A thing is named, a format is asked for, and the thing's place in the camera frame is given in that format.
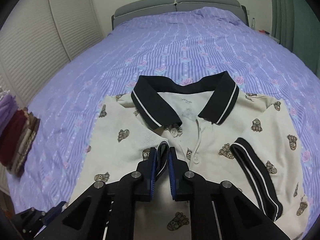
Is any white polo shirt black collar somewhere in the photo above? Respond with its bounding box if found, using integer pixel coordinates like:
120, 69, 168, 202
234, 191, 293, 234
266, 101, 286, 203
71, 72, 309, 239

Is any brown striped folded garment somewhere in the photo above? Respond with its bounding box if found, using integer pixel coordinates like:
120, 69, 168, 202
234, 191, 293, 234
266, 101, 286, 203
10, 107, 41, 177

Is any dark red folded garment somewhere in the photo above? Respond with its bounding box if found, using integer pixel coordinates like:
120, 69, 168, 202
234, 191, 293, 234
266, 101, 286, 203
0, 110, 27, 166

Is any lilac folded garment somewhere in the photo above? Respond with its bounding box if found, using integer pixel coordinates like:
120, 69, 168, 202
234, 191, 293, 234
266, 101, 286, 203
0, 87, 18, 134

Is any purple floral bed sheet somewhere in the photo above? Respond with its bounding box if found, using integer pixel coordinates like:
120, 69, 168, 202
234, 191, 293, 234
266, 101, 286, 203
8, 7, 319, 239

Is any grey padded headboard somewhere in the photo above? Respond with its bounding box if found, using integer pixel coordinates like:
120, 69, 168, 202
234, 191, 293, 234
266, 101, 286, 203
111, 0, 249, 28

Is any white bedside table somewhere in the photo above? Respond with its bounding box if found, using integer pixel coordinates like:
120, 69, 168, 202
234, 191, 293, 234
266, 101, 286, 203
258, 30, 280, 44

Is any clear plastic bottle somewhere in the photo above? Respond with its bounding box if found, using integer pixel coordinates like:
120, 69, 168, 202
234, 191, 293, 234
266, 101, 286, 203
251, 18, 255, 30

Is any green curtain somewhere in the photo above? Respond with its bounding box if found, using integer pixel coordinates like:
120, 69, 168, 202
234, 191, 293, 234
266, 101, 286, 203
272, 0, 319, 77

